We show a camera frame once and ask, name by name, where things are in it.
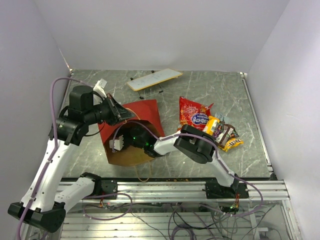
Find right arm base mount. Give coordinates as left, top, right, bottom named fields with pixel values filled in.
left=203, top=180, right=249, bottom=200

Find small whiteboard on stand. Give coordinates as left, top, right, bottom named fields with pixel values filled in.
left=126, top=68, right=183, bottom=100

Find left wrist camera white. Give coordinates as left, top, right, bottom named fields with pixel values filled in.
left=93, top=78, right=107, bottom=99

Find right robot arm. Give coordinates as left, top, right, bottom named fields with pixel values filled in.
left=124, top=124, right=239, bottom=198

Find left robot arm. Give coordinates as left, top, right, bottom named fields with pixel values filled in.
left=7, top=85, right=135, bottom=233

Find aluminium rail frame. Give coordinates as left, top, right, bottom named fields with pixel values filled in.
left=14, top=179, right=293, bottom=240

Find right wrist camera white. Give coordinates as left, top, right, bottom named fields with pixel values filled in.
left=109, top=135, right=124, bottom=152

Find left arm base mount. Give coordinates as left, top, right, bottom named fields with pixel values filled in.
left=92, top=180, right=118, bottom=200

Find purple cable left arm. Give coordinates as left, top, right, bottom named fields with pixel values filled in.
left=15, top=76, right=136, bottom=240

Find small white blue wrapper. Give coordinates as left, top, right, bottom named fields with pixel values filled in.
left=214, top=112, right=231, bottom=124

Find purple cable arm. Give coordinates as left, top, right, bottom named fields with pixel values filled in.
left=15, top=76, right=136, bottom=240
left=110, top=121, right=264, bottom=218

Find brown m&m's pack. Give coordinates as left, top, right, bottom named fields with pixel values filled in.
left=215, top=124, right=239, bottom=146

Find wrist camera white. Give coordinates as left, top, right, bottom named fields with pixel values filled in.
left=109, top=135, right=124, bottom=152
left=93, top=78, right=107, bottom=99

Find loose cables under frame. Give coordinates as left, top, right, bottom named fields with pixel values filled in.
left=82, top=188, right=273, bottom=240

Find red and brown paper bag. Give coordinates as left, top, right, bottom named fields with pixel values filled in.
left=98, top=99, right=165, bottom=182

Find yellow m&m's pack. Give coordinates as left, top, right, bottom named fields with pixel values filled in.
left=218, top=138, right=244, bottom=152

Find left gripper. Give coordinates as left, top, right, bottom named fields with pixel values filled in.
left=84, top=93, right=135, bottom=126

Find red candy bag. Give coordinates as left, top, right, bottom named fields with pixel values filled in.
left=177, top=96, right=214, bottom=131

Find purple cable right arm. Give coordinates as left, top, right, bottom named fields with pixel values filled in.
left=110, top=121, right=264, bottom=218

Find yellow snack box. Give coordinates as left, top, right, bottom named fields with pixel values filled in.
left=202, top=116, right=220, bottom=136

